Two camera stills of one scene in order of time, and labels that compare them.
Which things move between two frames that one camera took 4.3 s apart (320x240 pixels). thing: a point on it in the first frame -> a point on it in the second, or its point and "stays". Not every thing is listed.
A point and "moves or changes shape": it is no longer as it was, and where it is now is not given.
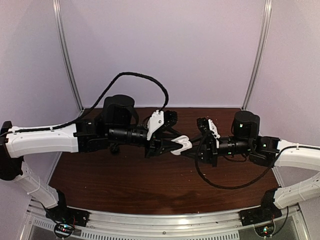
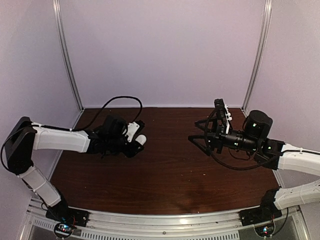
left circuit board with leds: x=63 y=230 stays
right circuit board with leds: x=265 y=230 stays
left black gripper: x=157 y=145 -> x=132 y=151
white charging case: x=184 y=140 moves or changes shape
